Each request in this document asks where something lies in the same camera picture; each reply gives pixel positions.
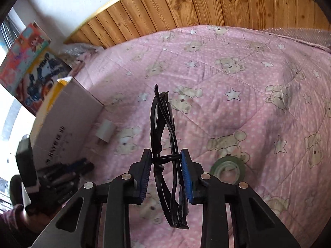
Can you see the dark-framed glasses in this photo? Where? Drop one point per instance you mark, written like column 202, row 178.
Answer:
column 157, row 124

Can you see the person's left hand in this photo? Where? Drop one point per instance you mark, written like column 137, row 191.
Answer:
column 36, row 218

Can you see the white cardboard box yellow tape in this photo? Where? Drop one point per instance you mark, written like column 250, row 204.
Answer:
column 67, row 113

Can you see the robot toy box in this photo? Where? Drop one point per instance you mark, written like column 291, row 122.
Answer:
column 42, row 82

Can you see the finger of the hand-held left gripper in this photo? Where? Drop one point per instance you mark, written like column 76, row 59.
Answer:
column 66, row 188
column 77, row 164

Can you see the pink bear printed blanket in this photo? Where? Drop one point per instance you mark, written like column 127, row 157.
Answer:
column 232, row 108

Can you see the green tape roll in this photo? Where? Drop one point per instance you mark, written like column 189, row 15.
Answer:
column 227, row 168

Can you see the grey charger plug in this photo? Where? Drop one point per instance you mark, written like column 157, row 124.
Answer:
column 104, row 131

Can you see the bubble wrap sheet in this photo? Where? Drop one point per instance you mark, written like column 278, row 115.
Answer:
column 302, row 37
column 77, row 50

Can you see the pink cartoon toy box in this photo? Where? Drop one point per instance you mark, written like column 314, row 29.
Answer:
column 23, row 54

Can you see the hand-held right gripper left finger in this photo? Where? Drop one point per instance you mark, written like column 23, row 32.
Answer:
column 145, row 175

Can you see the person's left forearm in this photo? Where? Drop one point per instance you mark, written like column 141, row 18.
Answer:
column 10, row 219

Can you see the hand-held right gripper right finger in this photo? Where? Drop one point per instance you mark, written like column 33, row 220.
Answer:
column 186, row 178

